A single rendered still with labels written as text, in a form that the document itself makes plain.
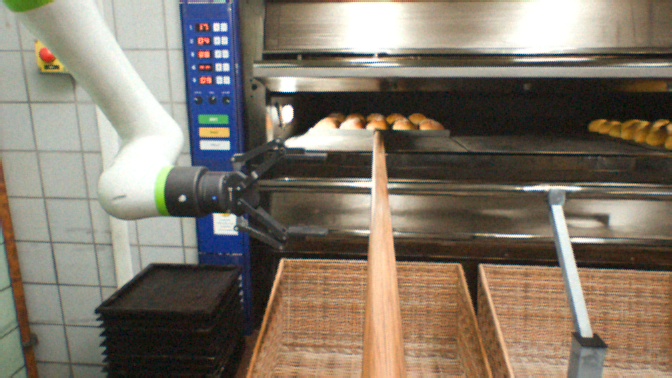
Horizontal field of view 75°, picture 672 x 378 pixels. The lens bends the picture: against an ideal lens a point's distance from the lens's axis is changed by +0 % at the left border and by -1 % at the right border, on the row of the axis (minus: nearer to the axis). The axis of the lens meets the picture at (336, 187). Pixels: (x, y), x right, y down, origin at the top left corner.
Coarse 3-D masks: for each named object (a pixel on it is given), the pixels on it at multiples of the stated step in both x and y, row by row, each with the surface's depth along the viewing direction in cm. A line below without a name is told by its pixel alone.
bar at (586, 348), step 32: (288, 192) 97; (320, 192) 96; (352, 192) 95; (416, 192) 94; (448, 192) 93; (480, 192) 92; (512, 192) 92; (544, 192) 91; (576, 192) 91; (608, 192) 90; (640, 192) 89; (576, 288) 81; (576, 320) 79; (576, 352) 76
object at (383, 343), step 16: (384, 160) 106; (384, 176) 86; (384, 192) 73; (384, 208) 64; (384, 224) 56; (384, 240) 51; (368, 256) 49; (384, 256) 46; (368, 272) 44; (384, 272) 42; (368, 288) 40; (384, 288) 39; (368, 304) 37; (384, 304) 36; (368, 320) 35; (384, 320) 34; (400, 320) 35; (368, 336) 32; (384, 336) 32; (400, 336) 33; (368, 352) 30; (384, 352) 30; (400, 352) 31; (368, 368) 29; (384, 368) 28; (400, 368) 29
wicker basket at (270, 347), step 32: (288, 288) 136; (320, 288) 135; (352, 288) 135; (416, 288) 133; (448, 288) 133; (288, 320) 136; (352, 320) 134; (416, 320) 133; (448, 320) 132; (256, 352) 104; (288, 352) 134; (320, 352) 133; (352, 352) 133; (416, 352) 133; (448, 352) 132; (480, 352) 104
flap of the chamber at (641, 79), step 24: (264, 72) 113; (288, 72) 113; (312, 72) 112; (336, 72) 112; (360, 72) 111; (384, 72) 111; (408, 72) 110; (432, 72) 110; (456, 72) 109; (480, 72) 109; (504, 72) 108; (528, 72) 108; (552, 72) 107; (576, 72) 106; (600, 72) 106; (624, 72) 106; (648, 72) 105
